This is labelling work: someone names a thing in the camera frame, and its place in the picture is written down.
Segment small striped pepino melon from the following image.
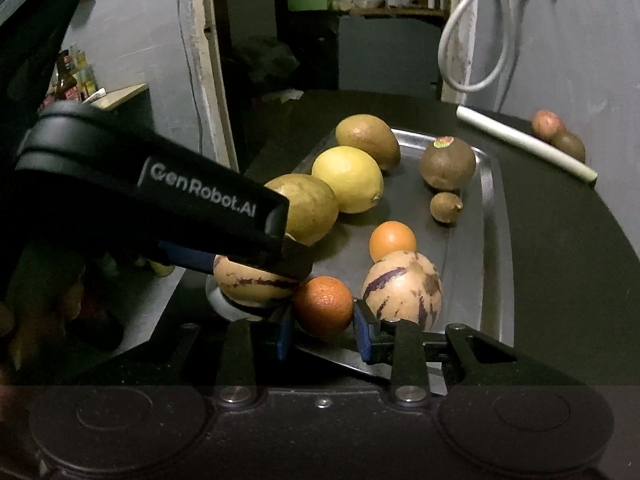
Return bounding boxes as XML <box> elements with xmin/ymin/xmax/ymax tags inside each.
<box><xmin>213</xmin><ymin>256</ymin><xmax>300</xmax><ymax>308</ymax></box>

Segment white plastic tube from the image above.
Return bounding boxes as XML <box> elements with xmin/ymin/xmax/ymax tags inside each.
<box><xmin>456</xmin><ymin>105</ymin><xmax>598</xmax><ymax>184</ymax></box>

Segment wooden side counter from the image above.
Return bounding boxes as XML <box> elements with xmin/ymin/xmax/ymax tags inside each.
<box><xmin>91</xmin><ymin>84</ymin><xmax>149</xmax><ymax>110</ymax></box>

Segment red apple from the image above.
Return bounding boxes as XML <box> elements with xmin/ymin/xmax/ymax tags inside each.
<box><xmin>532</xmin><ymin>110</ymin><xmax>566</xmax><ymax>143</ymax></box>

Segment green brown pear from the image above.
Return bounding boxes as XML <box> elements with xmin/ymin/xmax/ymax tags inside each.
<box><xmin>265</xmin><ymin>174</ymin><xmax>340</xmax><ymax>246</ymax></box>

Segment yellow lemon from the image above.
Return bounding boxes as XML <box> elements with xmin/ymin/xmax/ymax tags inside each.
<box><xmin>311</xmin><ymin>146</ymin><xmax>384</xmax><ymax>214</ymax></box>

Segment small brown kiwi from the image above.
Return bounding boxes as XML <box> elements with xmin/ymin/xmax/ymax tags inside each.
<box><xmin>430</xmin><ymin>192</ymin><xmax>463</xmax><ymax>224</ymax></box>

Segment large striped pepino melon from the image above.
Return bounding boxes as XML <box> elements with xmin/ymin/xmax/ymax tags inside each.
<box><xmin>361</xmin><ymin>250</ymin><xmax>442</xmax><ymax>332</ymax></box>

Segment green box on shelf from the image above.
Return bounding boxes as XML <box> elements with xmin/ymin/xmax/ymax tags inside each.
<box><xmin>288</xmin><ymin>0</ymin><xmax>333</xmax><ymax>11</ymax></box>

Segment grey looped hose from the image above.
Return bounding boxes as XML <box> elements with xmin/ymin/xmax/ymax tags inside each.
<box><xmin>437</xmin><ymin>0</ymin><xmax>516</xmax><ymax>94</ymax></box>

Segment brown kiwi at back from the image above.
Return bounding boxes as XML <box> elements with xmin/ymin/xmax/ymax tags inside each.
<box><xmin>550</xmin><ymin>130</ymin><xmax>586</xmax><ymax>164</ymax></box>

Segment bottles on counter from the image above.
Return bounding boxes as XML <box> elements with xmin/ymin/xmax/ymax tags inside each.
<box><xmin>42</xmin><ymin>44</ymin><xmax>105</xmax><ymax>107</ymax></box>

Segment silver metal tray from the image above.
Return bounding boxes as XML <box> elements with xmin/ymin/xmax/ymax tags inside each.
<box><xmin>204</xmin><ymin>127</ymin><xmax>516</xmax><ymax>396</ymax></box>

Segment brown oval mango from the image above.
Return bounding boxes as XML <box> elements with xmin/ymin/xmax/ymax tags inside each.
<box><xmin>335</xmin><ymin>114</ymin><xmax>401</xmax><ymax>171</ymax></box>

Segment small orange red tangerine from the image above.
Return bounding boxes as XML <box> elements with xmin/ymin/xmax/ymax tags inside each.
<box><xmin>293</xmin><ymin>276</ymin><xmax>354</xmax><ymax>338</ymax></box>

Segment brown round fruit with sticker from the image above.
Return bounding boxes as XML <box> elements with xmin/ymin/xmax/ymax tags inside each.
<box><xmin>419</xmin><ymin>136</ymin><xmax>476</xmax><ymax>191</ymax></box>

